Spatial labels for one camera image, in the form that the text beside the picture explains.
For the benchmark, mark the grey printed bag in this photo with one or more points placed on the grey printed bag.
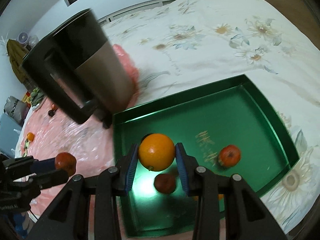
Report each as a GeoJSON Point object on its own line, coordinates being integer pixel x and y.
{"type": "Point", "coordinates": [16, 109]}

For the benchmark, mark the large orange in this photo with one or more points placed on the large orange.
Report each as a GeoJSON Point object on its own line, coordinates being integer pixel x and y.
{"type": "Point", "coordinates": [156, 152]}
{"type": "Point", "coordinates": [220, 197]}

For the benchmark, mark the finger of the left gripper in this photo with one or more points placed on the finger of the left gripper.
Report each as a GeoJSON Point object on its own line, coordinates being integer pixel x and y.
{"type": "Point", "coordinates": [29, 165]}
{"type": "Point", "coordinates": [44, 180]}

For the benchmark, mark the red apple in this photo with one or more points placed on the red apple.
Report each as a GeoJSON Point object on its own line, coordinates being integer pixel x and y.
{"type": "Point", "coordinates": [165, 183]}
{"type": "Point", "coordinates": [67, 162]}
{"type": "Point", "coordinates": [54, 107]}
{"type": "Point", "coordinates": [229, 156]}

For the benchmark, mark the olive green hanging coat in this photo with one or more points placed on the olive green hanging coat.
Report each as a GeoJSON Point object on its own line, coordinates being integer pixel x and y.
{"type": "Point", "coordinates": [16, 53]}

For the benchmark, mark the pile of green leaves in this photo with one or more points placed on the pile of green leaves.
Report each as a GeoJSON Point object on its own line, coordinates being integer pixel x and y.
{"type": "Point", "coordinates": [36, 96]}

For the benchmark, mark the black copper electric kettle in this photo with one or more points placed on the black copper electric kettle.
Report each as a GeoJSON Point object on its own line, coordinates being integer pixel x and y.
{"type": "Point", "coordinates": [76, 67]}

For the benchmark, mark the bok choy leaf upper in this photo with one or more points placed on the bok choy leaf upper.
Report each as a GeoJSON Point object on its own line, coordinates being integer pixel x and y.
{"type": "Point", "coordinates": [26, 145]}

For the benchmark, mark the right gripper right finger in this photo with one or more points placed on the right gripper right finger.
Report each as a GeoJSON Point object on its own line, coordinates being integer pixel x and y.
{"type": "Point", "coordinates": [245, 214]}

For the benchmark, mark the dark plum back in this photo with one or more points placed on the dark plum back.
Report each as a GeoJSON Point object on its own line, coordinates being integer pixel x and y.
{"type": "Point", "coordinates": [51, 113]}

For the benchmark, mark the lone orange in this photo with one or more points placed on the lone orange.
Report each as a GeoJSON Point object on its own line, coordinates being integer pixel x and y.
{"type": "Point", "coordinates": [30, 136]}

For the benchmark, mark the floral bed quilt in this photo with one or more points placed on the floral bed quilt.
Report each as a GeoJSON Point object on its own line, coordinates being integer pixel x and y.
{"type": "Point", "coordinates": [189, 43]}

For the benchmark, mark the pink plastic sheet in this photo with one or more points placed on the pink plastic sheet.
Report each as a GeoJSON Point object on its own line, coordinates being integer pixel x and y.
{"type": "Point", "coordinates": [89, 143]}

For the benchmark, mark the green metal tray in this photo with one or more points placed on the green metal tray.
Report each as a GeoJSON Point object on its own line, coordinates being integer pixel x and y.
{"type": "Point", "coordinates": [204, 119]}

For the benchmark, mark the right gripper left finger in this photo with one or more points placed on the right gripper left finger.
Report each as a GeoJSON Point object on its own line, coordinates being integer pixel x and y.
{"type": "Point", "coordinates": [67, 216]}

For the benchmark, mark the small white fan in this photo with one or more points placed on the small white fan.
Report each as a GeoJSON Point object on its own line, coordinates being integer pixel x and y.
{"type": "Point", "coordinates": [23, 38]}

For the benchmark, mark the light blue suitcase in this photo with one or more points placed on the light blue suitcase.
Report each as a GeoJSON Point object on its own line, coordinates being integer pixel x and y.
{"type": "Point", "coordinates": [9, 135]}

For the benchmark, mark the wooden headboard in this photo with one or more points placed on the wooden headboard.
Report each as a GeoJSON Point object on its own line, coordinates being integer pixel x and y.
{"type": "Point", "coordinates": [298, 13]}

